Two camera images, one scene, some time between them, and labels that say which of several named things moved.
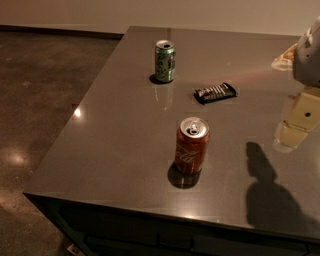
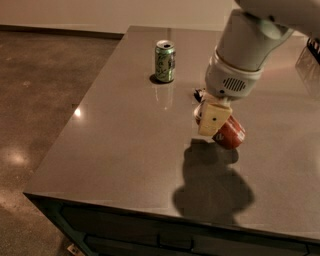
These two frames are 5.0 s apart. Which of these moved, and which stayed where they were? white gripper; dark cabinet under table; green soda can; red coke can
Moved: white gripper; red coke can
Stayed: dark cabinet under table; green soda can
